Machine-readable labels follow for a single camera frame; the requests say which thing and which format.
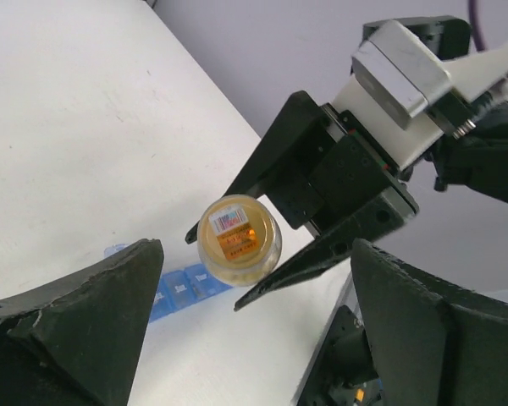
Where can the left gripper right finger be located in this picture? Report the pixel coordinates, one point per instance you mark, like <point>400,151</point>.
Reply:
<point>432,342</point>

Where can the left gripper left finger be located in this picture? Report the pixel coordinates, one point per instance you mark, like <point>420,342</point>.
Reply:
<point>77,340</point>

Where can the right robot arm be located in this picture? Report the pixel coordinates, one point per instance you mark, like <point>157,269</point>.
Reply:
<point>479,159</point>

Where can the amber pill bottle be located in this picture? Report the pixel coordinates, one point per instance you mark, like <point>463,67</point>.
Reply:
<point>238,240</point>

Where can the blue weekly pill organizer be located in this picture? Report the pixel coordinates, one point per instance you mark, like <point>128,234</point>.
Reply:
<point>182,287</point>

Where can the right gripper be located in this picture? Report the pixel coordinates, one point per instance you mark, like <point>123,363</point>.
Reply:
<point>317,167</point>

